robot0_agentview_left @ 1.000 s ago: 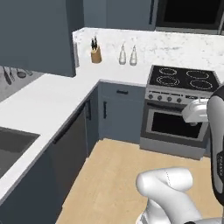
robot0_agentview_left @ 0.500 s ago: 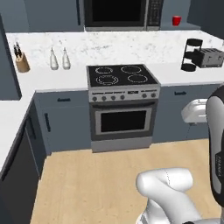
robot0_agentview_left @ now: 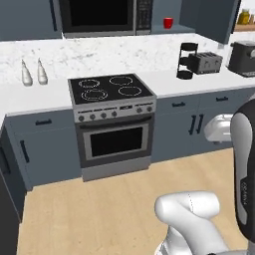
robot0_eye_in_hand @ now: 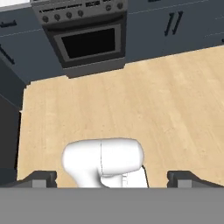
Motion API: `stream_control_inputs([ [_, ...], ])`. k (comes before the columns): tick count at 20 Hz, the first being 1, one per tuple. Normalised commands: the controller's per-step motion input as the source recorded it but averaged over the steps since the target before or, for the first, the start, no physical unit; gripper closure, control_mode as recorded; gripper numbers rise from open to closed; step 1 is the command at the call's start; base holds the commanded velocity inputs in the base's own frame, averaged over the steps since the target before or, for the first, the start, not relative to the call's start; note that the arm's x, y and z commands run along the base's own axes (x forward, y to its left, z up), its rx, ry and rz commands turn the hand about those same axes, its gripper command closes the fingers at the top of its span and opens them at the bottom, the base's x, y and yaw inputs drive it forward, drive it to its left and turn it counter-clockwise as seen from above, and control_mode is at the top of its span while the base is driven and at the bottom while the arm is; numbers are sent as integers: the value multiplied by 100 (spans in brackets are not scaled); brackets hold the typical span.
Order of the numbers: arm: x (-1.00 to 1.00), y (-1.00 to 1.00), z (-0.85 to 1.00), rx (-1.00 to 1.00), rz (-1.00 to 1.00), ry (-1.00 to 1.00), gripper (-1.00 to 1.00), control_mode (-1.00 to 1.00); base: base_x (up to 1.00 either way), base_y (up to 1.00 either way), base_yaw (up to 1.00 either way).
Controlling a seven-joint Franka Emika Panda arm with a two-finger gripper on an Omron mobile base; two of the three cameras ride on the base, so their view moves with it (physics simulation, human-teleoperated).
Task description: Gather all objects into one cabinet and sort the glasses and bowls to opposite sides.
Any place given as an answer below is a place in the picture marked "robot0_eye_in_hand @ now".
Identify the stainless steel oven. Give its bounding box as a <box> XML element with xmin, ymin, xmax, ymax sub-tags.
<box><xmin>30</xmin><ymin>0</ymin><xmax>129</xmax><ymax>80</ymax></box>

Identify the black cabinet block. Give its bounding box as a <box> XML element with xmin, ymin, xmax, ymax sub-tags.
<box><xmin>0</xmin><ymin>94</ymin><xmax>22</xmax><ymax>186</ymax></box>

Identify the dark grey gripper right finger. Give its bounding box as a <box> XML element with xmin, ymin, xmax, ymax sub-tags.
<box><xmin>166</xmin><ymin>170</ymin><xmax>224</xmax><ymax>189</ymax></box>

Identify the dark blue-grey cupboard run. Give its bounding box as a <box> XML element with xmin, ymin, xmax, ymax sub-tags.
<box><xmin>0</xmin><ymin>6</ymin><xmax>67</xmax><ymax>109</ymax></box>
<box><xmin>125</xmin><ymin>0</ymin><xmax>224</xmax><ymax>64</ymax></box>

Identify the white rounded object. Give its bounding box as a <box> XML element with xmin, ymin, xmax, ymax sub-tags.
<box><xmin>61</xmin><ymin>137</ymin><xmax>151</xmax><ymax>189</ymax></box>

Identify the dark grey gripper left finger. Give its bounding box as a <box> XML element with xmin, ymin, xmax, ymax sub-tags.
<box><xmin>2</xmin><ymin>170</ymin><xmax>58</xmax><ymax>189</ymax></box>

